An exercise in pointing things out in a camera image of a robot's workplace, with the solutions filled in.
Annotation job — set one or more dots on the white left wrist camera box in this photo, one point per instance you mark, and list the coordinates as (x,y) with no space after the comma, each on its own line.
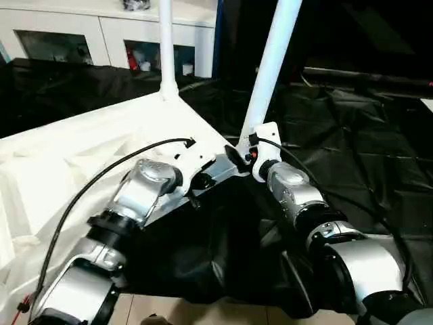
(196,162)

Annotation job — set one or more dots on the red bottle in cabinet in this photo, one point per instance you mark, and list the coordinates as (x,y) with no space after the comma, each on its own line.
(131,61)

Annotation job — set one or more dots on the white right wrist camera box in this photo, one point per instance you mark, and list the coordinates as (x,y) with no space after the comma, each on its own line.
(265,139)

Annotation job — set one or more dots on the white plastic table top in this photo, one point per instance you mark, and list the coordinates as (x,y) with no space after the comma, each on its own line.
(67,156)

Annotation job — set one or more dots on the black plastic mat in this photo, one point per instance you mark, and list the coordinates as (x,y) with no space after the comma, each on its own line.
(358,149)

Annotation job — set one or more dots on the long black bar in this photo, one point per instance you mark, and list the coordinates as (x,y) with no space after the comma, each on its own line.
(365,76)

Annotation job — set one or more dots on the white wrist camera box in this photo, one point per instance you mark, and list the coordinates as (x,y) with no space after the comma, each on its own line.
(196,162)
(265,139)

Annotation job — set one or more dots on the grey object on cabinet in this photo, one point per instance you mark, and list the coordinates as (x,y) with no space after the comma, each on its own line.
(135,3)

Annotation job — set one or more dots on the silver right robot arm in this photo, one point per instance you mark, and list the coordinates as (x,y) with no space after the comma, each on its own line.
(304,203)

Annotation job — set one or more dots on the white cabinet with glass doors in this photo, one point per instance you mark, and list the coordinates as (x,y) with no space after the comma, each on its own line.
(67,27)

